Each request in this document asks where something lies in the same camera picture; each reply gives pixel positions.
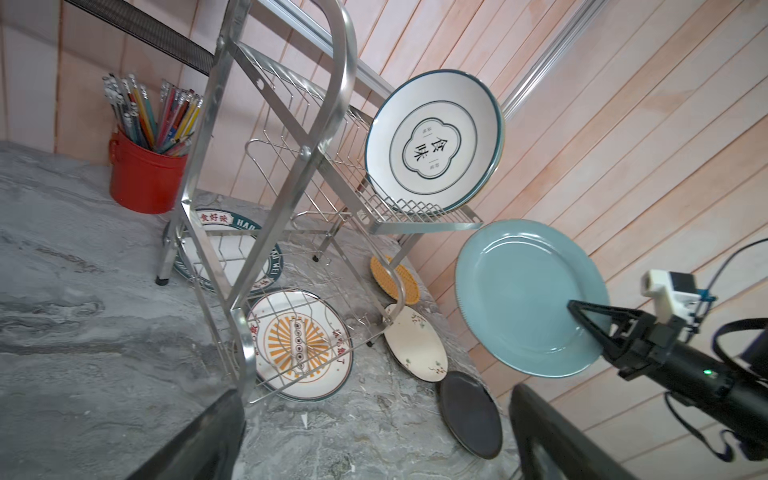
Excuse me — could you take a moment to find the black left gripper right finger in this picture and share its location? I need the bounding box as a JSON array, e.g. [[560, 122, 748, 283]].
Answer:
[[509, 384, 634, 480]]

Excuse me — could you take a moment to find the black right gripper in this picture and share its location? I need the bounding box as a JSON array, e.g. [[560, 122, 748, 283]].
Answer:
[[567, 300, 767, 444]]

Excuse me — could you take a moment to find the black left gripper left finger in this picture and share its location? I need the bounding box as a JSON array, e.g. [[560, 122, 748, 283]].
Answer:
[[130, 389, 246, 479]]

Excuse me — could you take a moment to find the large teal plate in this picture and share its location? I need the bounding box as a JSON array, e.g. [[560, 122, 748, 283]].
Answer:
[[455, 220, 610, 378]]

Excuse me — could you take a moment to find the stainless steel dish rack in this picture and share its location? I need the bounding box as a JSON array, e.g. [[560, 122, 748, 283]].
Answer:
[[156, 1, 482, 406]]

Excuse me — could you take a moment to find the white green clover plate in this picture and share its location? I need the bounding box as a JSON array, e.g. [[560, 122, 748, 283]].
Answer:
[[364, 69, 505, 215]]

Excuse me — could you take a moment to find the black round plate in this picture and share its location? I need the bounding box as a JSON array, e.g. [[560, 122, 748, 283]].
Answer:
[[437, 370, 503, 460]]

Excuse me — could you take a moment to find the cream floral plate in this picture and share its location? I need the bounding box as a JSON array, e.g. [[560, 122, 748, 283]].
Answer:
[[384, 306, 448, 383]]

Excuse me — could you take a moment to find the green rim lettered plate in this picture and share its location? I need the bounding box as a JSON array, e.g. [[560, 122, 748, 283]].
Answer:
[[163, 208, 284, 298]]

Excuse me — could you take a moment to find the yellow woven coaster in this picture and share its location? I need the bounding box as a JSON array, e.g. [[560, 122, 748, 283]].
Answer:
[[370, 256, 421, 305]]

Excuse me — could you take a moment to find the red pen holder cup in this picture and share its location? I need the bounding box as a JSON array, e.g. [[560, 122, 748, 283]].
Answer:
[[109, 130, 187, 214]]

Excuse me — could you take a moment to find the bundle of pens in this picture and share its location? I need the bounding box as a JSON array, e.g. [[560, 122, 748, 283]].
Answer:
[[102, 74, 205, 157]]

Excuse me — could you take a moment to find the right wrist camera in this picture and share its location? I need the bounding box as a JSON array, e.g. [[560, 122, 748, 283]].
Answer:
[[640, 269, 717, 326]]

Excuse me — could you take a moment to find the black mesh wall basket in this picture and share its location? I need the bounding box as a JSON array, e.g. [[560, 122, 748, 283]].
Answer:
[[66, 0, 214, 76]]

